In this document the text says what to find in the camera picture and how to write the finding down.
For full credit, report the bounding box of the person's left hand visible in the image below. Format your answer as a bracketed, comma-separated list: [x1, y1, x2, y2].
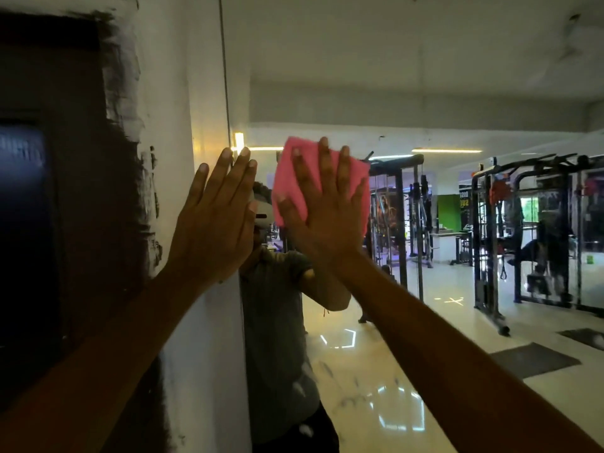
[167, 147, 259, 294]

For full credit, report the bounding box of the person's right hand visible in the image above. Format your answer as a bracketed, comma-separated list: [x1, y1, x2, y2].
[274, 136, 372, 275]

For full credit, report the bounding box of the large wall mirror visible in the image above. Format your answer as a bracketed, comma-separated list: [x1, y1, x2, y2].
[218, 0, 604, 453]

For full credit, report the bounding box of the person's right forearm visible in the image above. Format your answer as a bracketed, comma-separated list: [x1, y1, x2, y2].
[337, 252, 604, 453]

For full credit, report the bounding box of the pink cloth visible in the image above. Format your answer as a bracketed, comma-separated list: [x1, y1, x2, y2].
[272, 136, 371, 241]

